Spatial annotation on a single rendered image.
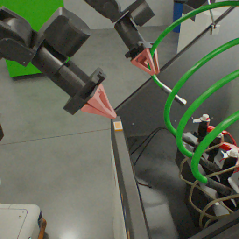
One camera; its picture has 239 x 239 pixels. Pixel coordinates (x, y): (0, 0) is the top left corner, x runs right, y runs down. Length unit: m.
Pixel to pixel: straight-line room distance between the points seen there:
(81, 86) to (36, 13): 3.34
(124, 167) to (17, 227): 0.91
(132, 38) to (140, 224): 0.54
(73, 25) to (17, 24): 0.10
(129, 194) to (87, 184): 1.33
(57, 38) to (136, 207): 0.47
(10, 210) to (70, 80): 1.26
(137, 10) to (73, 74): 0.38
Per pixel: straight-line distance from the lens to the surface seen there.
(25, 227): 1.54
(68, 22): 0.45
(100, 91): 0.51
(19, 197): 2.07
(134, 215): 0.67
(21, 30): 0.46
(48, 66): 0.48
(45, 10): 3.80
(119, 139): 0.90
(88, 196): 1.94
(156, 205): 0.85
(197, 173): 0.51
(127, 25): 0.79
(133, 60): 0.76
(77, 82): 0.47
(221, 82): 0.51
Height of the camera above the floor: 1.50
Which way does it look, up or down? 33 degrees down
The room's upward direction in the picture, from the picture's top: straight up
